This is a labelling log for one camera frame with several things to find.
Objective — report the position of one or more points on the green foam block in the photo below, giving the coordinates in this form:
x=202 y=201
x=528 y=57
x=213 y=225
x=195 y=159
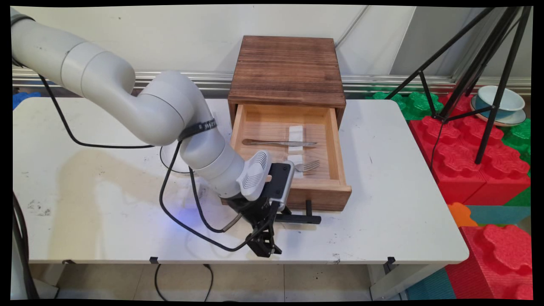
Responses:
x=519 y=136
x=414 y=104

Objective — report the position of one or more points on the orange foam block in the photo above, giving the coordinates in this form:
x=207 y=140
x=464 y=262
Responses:
x=461 y=214

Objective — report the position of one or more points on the teal and white saucer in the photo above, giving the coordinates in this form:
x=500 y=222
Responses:
x=516 y=120

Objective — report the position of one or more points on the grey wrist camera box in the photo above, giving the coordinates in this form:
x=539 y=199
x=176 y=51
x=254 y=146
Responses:
x=280 y=182

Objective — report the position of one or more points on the silver knife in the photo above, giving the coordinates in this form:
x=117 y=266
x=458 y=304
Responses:
x=272 y=142

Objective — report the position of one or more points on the teal and white bowl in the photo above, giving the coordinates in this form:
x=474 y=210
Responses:
x=505 y=102

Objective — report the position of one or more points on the silver fork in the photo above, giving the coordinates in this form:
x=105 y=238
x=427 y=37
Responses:
x=310 y=165

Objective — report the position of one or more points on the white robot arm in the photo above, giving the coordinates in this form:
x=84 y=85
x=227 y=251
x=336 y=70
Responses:
x=161 y=110

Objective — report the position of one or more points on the aluminium wall rail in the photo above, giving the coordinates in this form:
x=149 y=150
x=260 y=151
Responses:
x=369 y=83

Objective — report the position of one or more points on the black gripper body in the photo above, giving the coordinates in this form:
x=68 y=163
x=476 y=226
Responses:
x=259 y=212

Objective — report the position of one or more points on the white cutlery rest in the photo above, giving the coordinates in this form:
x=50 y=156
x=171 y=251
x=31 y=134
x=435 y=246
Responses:
x=296 y=132
x=298 y=174

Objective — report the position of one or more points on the white table leg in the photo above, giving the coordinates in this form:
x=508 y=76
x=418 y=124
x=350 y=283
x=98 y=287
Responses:
x=391 y=282

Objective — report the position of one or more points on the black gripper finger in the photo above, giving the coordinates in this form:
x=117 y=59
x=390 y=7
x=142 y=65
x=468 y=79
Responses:
x=259 y=246
x=275 y=244

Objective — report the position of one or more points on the large red foam block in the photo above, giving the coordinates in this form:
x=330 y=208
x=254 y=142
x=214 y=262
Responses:
x=459 y=157
x=497 y=263

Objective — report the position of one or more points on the black tripod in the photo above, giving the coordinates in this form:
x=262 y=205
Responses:
x=503 y=85

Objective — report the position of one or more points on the teal foam mat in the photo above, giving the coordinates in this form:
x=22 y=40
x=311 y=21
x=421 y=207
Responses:
x=501 y=214

